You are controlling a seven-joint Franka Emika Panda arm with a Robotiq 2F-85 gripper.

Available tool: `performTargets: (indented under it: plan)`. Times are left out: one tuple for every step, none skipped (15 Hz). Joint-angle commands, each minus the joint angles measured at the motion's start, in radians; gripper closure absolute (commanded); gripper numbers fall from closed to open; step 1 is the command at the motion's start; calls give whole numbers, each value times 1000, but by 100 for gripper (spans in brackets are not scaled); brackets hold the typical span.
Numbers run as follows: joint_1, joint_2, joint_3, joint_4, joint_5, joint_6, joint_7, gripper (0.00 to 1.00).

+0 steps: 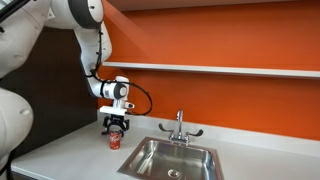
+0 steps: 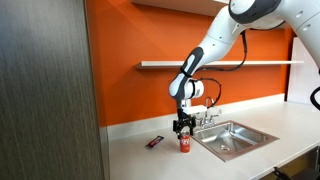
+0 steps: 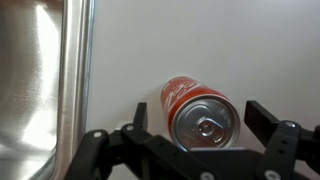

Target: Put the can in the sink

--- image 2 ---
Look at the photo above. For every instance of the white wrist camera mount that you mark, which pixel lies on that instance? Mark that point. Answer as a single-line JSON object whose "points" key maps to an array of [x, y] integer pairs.
{"points": [[196, 109]]}

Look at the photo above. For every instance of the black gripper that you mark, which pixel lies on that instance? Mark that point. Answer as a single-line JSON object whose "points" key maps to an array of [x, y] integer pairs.
{"points": [[183, 120]]}

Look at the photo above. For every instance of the white wall shelf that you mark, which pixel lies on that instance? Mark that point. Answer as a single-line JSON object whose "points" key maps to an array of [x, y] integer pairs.
{"points": [[156, 64], [180, 5]]}

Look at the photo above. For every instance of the dark wood cabinet panel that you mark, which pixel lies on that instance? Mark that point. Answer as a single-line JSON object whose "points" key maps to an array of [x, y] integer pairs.
{"points": [[46, 90]]}

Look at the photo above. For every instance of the black chair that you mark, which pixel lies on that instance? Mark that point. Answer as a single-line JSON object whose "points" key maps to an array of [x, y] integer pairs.
{"points": [[295, 173]]}

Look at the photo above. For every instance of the red soda can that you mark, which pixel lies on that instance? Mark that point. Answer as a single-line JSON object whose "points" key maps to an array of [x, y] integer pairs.
{"points": [[185, 143]]}

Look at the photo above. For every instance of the stainless steel sink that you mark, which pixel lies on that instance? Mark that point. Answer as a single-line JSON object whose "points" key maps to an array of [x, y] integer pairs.
{"points": [[233, 140]]}

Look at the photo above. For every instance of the white wall panel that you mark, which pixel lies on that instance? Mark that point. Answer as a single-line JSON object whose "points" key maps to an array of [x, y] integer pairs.
{"points": [[301, 80]]}

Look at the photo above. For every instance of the white countertop backsplash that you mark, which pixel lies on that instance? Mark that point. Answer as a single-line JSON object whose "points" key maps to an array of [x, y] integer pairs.
{"points": [[140, 126]]}

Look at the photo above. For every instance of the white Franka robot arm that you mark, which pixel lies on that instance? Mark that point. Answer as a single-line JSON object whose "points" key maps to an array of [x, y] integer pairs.
{"points": [[230, 30]]}

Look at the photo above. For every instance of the dark snack bar wrapper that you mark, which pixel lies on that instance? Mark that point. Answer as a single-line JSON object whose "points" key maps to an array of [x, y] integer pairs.
{"points": [[154, 142]]}

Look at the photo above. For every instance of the chrome faucet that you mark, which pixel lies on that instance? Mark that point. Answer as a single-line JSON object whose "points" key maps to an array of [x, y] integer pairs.
{"points": [[208, 116]]}

